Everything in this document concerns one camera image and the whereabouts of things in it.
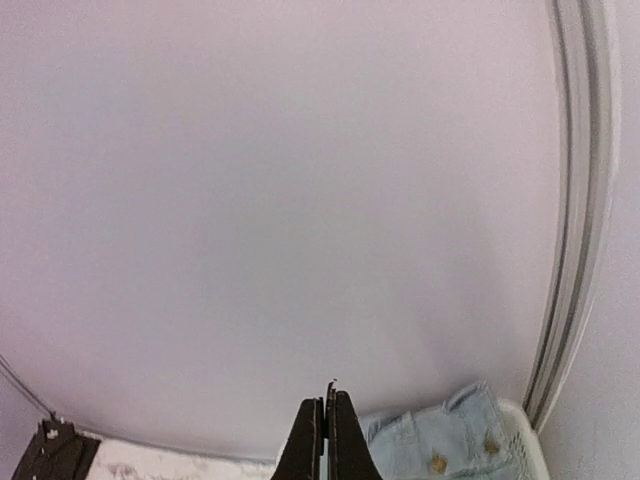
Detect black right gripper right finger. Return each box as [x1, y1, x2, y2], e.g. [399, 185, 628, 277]
[327, 390, 382, 480]

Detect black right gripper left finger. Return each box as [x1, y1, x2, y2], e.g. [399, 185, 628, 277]
[271, 398, 325, 480]

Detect grey denim jeans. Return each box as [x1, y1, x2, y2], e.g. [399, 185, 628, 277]
[359, 383, 515, 479]

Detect black pinstriped shirt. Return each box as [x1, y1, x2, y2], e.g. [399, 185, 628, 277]
[11, 418, 101, 480]

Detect white plastic laundry basket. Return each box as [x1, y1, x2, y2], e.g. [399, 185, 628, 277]
[498, 398, 550, 480]

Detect left aluminium corner post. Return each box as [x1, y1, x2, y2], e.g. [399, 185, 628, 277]
[0, 355, 57, 419]

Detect aluminium corner post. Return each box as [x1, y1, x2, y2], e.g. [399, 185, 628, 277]
[0, 355, 57, 419]
[523, 1, 621, 432]

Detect right aluminium corner post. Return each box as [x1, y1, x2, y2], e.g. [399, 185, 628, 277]
[523, 1, 621, 432]

